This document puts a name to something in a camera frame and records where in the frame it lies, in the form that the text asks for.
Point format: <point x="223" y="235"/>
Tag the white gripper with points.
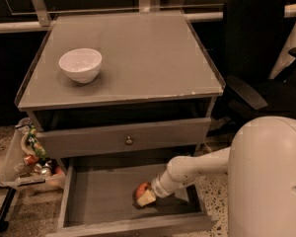
<point x="157" y="186"/>

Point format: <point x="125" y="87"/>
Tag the red apple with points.
<point x="140" y="190"/>

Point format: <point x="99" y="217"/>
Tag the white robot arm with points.
<point x="261" y="168"/>

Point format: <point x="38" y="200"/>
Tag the open grey middle drawer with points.
<point x="98" y="201"/>

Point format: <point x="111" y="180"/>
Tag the round metal drawer knob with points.
<point x="129" y="140"/>

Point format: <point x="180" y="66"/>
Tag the closed grey top drawer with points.
<point x="111" y="139"/>

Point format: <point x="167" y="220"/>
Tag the grey drawer cabinet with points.
<point x="153" y="69"/>

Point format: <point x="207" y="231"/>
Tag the white ceramic bowl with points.
<point x="81" y="65"/>

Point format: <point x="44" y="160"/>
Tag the black cart leg with wheel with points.
<point x="4" y="224"/>

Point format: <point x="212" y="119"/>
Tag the black office chair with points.
<point x="252" y="42"/>

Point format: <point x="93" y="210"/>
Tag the metal railing with glass panel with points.
<point x="88" y="4"/>

